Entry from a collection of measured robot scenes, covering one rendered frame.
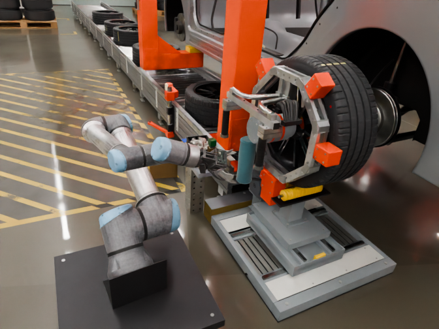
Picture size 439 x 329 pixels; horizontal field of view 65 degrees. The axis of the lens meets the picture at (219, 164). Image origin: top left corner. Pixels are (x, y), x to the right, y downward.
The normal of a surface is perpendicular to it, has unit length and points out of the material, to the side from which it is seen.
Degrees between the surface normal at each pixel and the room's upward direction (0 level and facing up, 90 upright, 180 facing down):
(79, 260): 0
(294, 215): 90
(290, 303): 0
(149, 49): 90
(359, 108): 57
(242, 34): 90
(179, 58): 90
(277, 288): 0
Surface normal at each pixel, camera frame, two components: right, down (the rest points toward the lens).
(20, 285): 0.07, -0.87
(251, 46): 0.44, 0.47
